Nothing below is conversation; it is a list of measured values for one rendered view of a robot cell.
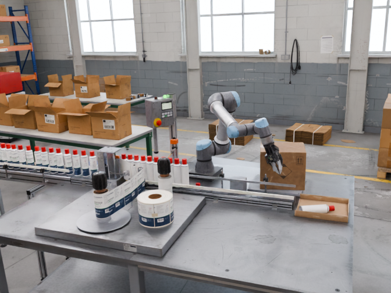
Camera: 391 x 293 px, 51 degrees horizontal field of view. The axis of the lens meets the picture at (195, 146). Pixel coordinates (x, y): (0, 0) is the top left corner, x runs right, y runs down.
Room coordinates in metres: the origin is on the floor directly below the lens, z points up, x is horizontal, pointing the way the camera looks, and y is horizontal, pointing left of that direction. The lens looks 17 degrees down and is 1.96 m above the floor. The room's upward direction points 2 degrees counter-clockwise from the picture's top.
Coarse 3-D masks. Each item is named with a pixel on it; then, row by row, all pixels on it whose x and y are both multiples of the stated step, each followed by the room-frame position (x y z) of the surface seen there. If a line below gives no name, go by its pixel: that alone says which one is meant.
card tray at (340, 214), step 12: (300, 204) 2.38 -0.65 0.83; (312, 204) 2.37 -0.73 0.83; (324, 204) 2.36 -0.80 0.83; (336, 204) 2.36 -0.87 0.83; (348, 204) 2.30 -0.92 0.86; (300, 216) 2.21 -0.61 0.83; (312, 216) 2.19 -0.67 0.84; (324, 216) 2.16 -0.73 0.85; (336, 216) 2.14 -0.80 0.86; (348, 216) 2.12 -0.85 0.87
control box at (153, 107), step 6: (150, 102) 2.70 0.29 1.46; (156, 102) 2.70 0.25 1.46; (150, 108) 2.70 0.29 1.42; (156, 108) 2.70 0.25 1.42; (150, 114) 2.71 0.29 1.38; (156, 114) 2.70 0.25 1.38; (150, 120) 2.71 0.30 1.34; (156, 120) 2.70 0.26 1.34; (162, 120) 2.72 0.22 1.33; (168, 120) 2.75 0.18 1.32; (150, 126) 2.72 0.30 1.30; (156, 126) 2.69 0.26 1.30; (162, 126) 2.73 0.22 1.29
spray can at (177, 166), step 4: (176, 160) 2.62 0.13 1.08; (176, 164) 2.62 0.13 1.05; (176, 168) 2.61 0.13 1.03; (180, 168) 2.62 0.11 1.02; (176, 172) 2.61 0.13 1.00; (180, 172) 2.62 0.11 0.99; (176, 176) 2.61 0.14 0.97; (180, 176) 2.62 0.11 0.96; (176, 180) 2.61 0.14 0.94; (180, 180) 2.62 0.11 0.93
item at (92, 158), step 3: (90, 153) 2.87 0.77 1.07; (93, 153) 2.87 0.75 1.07; (90, 156) 2.87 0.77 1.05; (93, 156) 2.87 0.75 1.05; (90, 159) 2.86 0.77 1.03; (93, 159) 2.86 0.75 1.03; (96, 159) 2.88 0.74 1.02; (90, 162) 2.86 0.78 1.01; (93, 162) 2.86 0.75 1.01; (96, 162) 2.88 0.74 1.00; (90, 165) 2.87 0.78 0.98; (93, 165) 2.86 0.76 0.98; (96, 165) 2.87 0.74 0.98; (90, 168) 2.87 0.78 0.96; (93, 168) 2.86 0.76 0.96; (96, 168) 2.87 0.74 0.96; (93, 171) 2.86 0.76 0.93
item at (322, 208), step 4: (300, 208) 2.26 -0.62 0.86; (304, 208) 2.23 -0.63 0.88; (308, 208) 2.23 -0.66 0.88; (312, 208) 2.23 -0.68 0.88; (316, 208) 2.23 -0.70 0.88; (320, 208) 2.23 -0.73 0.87; (324, 208) 2.23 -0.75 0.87; (328, 208) 2.23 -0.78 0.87; (332, 208) 2.24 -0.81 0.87; (320, 212) 2.23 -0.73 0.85; (324, 212) 2.23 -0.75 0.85
